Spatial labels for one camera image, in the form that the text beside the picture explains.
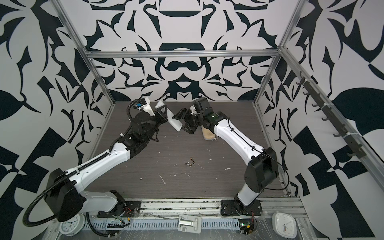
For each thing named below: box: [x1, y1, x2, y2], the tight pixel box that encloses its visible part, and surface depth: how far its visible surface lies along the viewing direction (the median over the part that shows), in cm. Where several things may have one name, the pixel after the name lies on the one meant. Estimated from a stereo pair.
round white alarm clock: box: [59, 213, 86, 237], surface depth 68 cm
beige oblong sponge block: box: [201, 125, 216, 140], surface depth 99 cm
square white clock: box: [272, 212, 297, 239], surface depth 69 cm
